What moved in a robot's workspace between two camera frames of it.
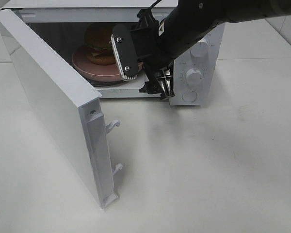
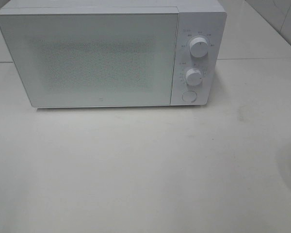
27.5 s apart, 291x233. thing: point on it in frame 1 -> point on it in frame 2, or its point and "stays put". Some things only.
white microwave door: x=71 y=101 -> x=93 y=58
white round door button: x=189 y=96 stays put
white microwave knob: x=200 y=49 stays put
